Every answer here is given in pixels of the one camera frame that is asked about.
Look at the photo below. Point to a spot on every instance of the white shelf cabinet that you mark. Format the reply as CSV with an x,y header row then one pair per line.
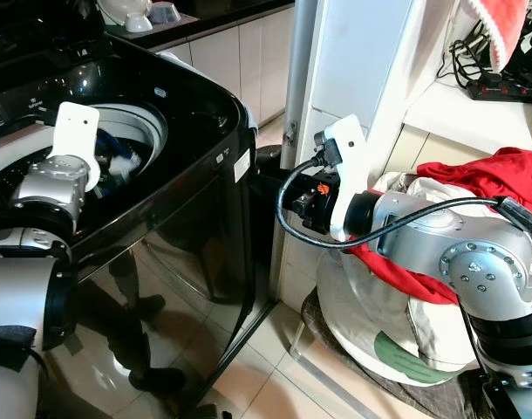
x,y
353,52

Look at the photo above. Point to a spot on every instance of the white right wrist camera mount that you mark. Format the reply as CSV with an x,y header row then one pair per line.
x,y
349,148

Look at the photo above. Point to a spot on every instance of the grey vertical pipe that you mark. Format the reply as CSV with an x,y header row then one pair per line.
x,y
301,52

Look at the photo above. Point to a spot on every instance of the blue and white laundry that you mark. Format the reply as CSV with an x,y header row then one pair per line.
x,y
124,161

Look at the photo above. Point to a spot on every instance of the orange-red hanging towel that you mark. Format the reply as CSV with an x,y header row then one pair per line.
x,y
501,22

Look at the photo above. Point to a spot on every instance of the red garment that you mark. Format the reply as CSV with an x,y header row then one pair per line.
x,y
493,179

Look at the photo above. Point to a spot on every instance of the black top-load washing machine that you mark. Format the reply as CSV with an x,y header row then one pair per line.
x,y
179,253

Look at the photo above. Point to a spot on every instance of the black-topped cream kitchen counter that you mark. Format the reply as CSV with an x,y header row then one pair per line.
x,y
214,61

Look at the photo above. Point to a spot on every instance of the black power strip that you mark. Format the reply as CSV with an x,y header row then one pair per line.
x,y
501,88

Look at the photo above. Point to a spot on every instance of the brown floor mat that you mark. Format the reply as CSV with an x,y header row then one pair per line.
x,y
336,371

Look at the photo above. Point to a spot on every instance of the white bowl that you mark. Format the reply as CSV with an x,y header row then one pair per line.
x,y
137,19

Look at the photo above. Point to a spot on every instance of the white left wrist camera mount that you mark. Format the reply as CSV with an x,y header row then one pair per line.
x,y
74,127

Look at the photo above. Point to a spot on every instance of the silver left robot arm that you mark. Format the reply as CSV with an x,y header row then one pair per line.
x,y
22,297

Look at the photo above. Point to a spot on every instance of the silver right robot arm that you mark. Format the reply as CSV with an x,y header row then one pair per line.
x,y
475,271

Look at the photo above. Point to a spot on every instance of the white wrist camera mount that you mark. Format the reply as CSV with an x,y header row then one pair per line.
x,y
349,148
74,127

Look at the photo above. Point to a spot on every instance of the steel washer drum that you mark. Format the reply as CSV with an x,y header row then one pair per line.
x,y
142,119

